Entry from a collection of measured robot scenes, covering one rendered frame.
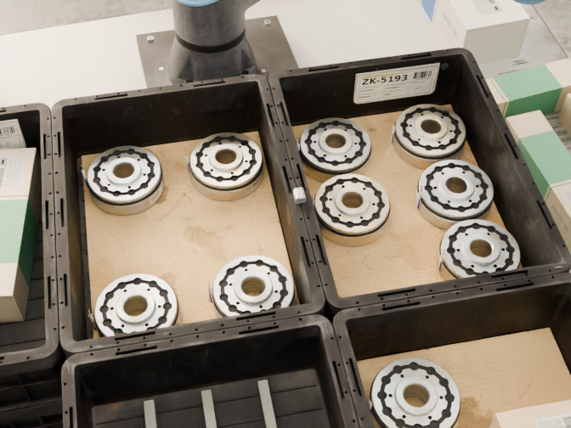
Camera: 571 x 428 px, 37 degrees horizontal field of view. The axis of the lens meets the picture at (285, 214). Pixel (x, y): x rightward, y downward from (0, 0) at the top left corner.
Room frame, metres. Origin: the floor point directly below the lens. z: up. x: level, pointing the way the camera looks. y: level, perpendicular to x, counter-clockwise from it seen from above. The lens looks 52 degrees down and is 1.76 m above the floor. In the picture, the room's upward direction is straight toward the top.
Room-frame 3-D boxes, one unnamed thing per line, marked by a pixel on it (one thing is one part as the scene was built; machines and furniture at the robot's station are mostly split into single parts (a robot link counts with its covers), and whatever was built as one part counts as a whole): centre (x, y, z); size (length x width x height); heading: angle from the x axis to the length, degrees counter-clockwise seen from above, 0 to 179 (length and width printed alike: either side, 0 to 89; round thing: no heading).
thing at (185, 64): (1.10, 0.13, 0.80); 0.15 x 0.15 x 0.10
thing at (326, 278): (0.73, -0.16, 0.92); 0.40 x 0.30 x 0.02; 11
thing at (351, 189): (0.72, -0.09, 0.86); 0.05 x 0.05 x 0.01
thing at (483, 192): (0.74, -0.23, 0.86); 0.10 x 0.10 x 0.01
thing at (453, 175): (0.74, -0.23, 0.86); 0.05 x 0.05 x 0.01
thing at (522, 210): (0.73, -0.16, 0.87); 0.40 x 0.30 x 0.11; 11
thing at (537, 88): (1.05, -0.39, 0.73); 0.24 x 0.06 x 0.06; 109
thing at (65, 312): (0.67, 0.14, 0.92); 0.40 x 0.30 x 0.02; 11
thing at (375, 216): (0.72, -0.09, 0.86); 0.10 x 0.10 x 0.01
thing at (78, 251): (0.67, 0.14, 0.87); 0.40 x 0.30 x 0.11; 11
